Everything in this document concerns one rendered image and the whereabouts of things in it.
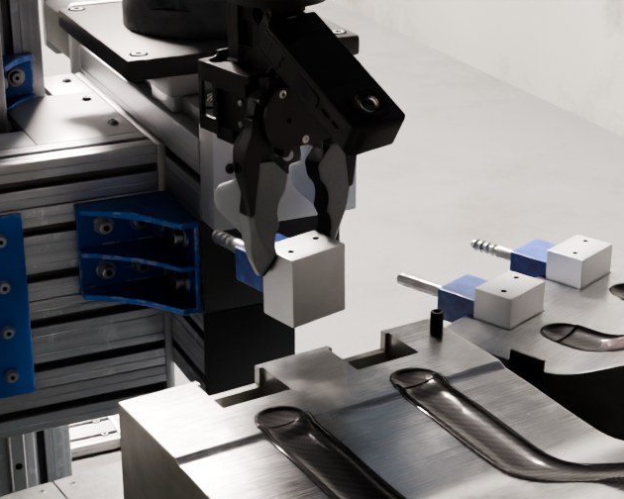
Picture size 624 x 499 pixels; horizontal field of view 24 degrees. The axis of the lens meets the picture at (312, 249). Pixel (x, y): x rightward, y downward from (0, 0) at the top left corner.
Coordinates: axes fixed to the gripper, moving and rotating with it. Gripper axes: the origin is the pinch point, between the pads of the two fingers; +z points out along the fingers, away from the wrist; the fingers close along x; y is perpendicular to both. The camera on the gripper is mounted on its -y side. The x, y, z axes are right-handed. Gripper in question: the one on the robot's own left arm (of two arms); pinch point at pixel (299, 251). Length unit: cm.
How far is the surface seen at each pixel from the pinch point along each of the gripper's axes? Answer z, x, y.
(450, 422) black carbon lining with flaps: 6.7, 0.6, -16.8
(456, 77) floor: 103, -286, 269
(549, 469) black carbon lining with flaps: 6.5, 0.2, -25.2
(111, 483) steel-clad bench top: 14.7, 15.8, 2.4
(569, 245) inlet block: 7.3, -29.4, -0.8
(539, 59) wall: 90, -291, 236
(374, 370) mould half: 5.9, 0.7, -9.2
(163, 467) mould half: 7.1, 18.2, -8.6
